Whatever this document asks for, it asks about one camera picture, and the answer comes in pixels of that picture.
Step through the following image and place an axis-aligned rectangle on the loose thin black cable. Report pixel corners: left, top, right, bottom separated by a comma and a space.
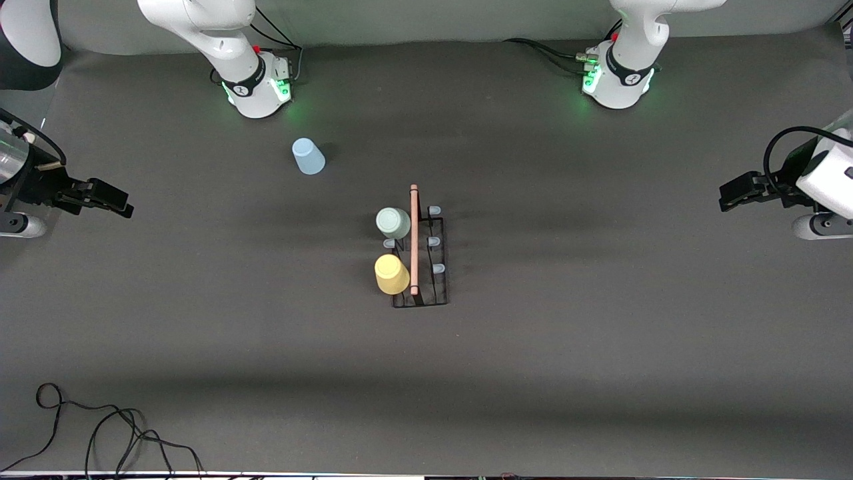
0, 383, 204, 478

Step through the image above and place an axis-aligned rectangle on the light blue plastic cup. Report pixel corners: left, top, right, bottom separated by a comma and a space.
292, 138, 327, 176

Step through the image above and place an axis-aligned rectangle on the pale green plastic cup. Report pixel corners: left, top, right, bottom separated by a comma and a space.
376, 207, 412, 241

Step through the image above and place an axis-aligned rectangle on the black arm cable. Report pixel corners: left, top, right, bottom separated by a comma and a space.
0, 107, 67, 167
763, 125, 853, 195

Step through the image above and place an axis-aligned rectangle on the black right base cable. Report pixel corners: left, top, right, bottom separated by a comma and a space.
212, 5, 305, 85

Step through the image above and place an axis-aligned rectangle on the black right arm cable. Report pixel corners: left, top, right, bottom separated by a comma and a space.
0, 107, 67, 167

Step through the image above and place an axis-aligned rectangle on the yellow plastic cup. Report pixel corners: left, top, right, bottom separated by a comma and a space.
374, 254, 411, 296

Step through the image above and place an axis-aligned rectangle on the dark grey table cover sheet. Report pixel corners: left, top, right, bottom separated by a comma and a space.
0, 23, 853, 475

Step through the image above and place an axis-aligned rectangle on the black base cable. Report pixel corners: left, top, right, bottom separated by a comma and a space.
503, 38, 594, 74
212, 5, 305, 85

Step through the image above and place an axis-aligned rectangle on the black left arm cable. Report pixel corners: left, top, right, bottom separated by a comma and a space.
763, 125, 853, 195

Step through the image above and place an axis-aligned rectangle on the black wire cup holder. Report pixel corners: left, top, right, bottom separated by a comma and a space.
383, 185, 451, 309

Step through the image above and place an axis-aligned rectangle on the black left base cable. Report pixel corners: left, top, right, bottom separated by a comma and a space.
503, 38, 594, 74

